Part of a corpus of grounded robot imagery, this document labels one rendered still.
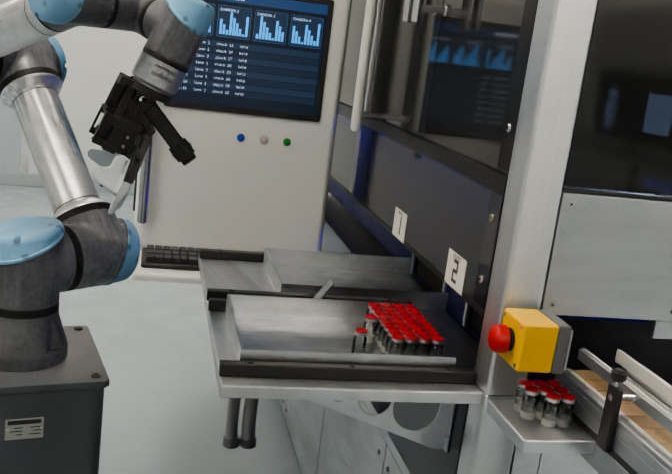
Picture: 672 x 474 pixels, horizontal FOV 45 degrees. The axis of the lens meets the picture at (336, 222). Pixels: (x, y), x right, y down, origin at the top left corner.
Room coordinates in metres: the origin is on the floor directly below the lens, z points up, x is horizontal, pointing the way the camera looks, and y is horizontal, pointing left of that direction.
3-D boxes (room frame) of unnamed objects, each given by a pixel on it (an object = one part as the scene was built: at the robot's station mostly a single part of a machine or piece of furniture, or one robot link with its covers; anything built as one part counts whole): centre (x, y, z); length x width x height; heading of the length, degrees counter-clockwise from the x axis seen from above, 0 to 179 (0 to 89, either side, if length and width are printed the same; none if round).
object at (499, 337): (1.09, -0.26, 0.99); 0.04 x 0.04 x 0.04; 14
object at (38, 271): (1.30, 0.50, 0.96); 0.13 x 0.12 x 0.14; 142
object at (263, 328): (1.30, -0.02, 0.90); 0.34 x 0.26 x 0.04; 104
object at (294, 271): (1.65, -0.05, 0.90); 0.34 x 0.26 x 0.04; 104
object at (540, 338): (1.11, -0.30, 0.99); 0.08 x 0.07 x 0.07; 104
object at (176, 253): (1.94, 0.26, 0.82); 0.40 x 0.14 x 0.02; 104
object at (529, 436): (1.10, -0.34, 0.87); 0.14 x 0.13 x 0.02; 104
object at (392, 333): (1.32, -0.10, 0.91); 0.18 x 0.02 x 0.05; 14
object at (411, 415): (2.18, -0.02, 0.73); 1.98 x 0.01 x 0.25; 14
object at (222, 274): (1.47, -0.02, 0.87); 0.70 x 0.48 x 0.02; 14
